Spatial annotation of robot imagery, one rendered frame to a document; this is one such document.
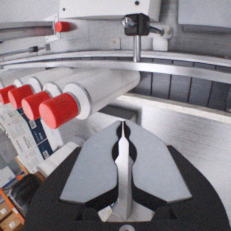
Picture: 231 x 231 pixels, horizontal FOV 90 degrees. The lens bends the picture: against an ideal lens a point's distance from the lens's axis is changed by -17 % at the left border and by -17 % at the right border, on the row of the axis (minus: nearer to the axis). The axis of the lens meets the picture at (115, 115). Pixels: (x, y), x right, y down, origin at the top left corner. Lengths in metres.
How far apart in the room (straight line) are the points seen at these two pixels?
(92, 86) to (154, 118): 0.24
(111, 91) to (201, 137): 0.27
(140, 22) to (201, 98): 0.17
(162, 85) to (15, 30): 0.42
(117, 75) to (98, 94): 0.06
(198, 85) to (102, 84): 0.17
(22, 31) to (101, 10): 0.25
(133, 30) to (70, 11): 0.22
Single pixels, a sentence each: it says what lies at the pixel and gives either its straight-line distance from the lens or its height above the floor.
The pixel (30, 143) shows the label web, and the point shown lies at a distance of 0.64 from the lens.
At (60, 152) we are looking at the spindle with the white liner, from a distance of 0.48.
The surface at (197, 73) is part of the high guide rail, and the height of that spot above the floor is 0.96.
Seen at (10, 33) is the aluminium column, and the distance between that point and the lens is 0.47.
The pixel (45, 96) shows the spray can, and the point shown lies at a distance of 0.20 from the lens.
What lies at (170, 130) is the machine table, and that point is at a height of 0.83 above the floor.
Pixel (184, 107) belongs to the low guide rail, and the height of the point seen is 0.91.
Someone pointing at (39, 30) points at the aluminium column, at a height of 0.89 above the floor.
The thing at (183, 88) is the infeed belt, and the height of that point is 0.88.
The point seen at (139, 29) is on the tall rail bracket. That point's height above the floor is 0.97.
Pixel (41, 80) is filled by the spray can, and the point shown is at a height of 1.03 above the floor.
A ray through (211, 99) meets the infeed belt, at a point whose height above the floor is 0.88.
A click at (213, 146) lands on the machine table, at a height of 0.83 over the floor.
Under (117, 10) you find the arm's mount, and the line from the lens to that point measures 0.30.
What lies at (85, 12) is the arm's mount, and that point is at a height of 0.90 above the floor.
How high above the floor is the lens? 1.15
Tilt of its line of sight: 48 degrees down
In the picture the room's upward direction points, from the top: 129 degrees counter-clockwise
